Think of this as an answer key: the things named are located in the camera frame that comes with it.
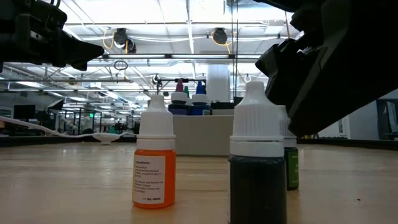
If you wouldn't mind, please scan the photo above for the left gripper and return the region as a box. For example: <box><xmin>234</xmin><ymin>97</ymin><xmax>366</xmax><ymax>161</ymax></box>
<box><xmin>12</xmin><ymin>0</ymin><xmax>105</xmax><ymax>72</ymax></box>

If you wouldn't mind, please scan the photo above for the large blue-tipped coloring bottle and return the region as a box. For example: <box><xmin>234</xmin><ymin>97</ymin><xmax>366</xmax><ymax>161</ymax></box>
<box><xmin>189</xmin><ymin>80</ymin><xmax>213</xmax><ymax>116</ymax></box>

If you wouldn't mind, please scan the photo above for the black ceiling cable reel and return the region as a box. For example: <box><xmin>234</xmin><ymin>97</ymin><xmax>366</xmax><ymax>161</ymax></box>
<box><xmin>113</xmin><ymin>27</ymin><xmax>137</xmax><ymax>54</ymax></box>
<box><xmin>212</xmin><ymin>27</ymin><xmax>229</xmax><ymax>45</ymax></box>

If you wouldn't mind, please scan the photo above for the small green coloring bottle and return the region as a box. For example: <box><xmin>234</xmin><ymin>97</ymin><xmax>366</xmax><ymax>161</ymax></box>
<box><xmin>277</xmin><ymin>105</ymin><xmax>300</xmax><ymax>191</ymax></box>

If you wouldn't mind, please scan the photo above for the black hanging cable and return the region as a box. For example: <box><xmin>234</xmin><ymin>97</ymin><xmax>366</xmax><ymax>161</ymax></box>
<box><xmin>231</xmin><ymin>0</ymin><xmax>239</xmax><ymax>103</ymax></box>

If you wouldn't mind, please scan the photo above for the grey plastic bin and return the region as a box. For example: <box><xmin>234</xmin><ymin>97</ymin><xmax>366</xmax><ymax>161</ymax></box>
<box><xmin>172</xmin><ymin>108</ymin><xmax>236</xmax><ymax>157</ymax></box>

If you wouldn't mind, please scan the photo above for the white building pillar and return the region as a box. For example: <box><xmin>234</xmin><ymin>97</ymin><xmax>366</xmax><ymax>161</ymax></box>
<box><xmin>206</xmin><ymin>64</ymin><xmax>231</xmax><ymax>103</ymax></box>

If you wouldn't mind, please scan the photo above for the small orange coloring bottle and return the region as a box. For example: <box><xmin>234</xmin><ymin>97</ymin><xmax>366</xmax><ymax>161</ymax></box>
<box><xmin>132</xmin><ymin>94</ymin><xmax>177</xmax><ymax>210</ymax></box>

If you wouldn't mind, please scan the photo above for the large green-tipped coloring bottle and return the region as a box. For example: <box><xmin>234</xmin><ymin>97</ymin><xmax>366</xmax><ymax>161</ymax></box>
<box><xmin>183</xmin><ymin>85</ymin><xmax>193</xmax><ymax>106</ymax></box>

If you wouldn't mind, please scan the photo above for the large purple-tipped coloring bottle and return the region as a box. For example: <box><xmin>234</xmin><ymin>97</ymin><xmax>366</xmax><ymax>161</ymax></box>
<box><xmin>167</xmin><ymin>78</ymin><xmax>189</xmax><ymax>116</ymax></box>

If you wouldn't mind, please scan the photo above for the white lamp cable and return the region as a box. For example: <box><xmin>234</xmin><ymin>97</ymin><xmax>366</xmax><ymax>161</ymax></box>
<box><xmin>0</xmin><ymin>115</ymin><xmax>137</xmax><ymax>140</ymax></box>

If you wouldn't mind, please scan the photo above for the white round inline switch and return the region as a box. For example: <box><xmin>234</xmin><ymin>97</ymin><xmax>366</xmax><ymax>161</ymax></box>
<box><xmin>92</xmin><ymin>132</ymin><xmax>121</xmax><ymax>146</ymax></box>

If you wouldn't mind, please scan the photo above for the dark wall window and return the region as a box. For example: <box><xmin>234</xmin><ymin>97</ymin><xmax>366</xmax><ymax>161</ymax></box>
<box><xmin>375</xmin><ymin>96</ymin><xmax>398</xmax><ymax>141</ymax></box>

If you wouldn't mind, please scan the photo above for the black distant monitor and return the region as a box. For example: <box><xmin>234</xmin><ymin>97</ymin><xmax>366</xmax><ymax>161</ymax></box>
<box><xmin>12</xmin><ymin>104</ymin><xmax>37</xmax><ymax>121</ymax></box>

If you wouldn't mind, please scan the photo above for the small dark coloring bottle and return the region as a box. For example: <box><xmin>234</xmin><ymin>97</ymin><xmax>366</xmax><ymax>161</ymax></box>
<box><xmin>228</xmin><ymin>81</ymin><xmax>288</xmax><ymax>224</ymax></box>

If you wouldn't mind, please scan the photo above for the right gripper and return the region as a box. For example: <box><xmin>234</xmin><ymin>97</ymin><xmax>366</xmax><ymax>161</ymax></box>
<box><xmin>253</xmin><ymin>0</ymin><xmax>398</xmax><ymax>136</ymax></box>

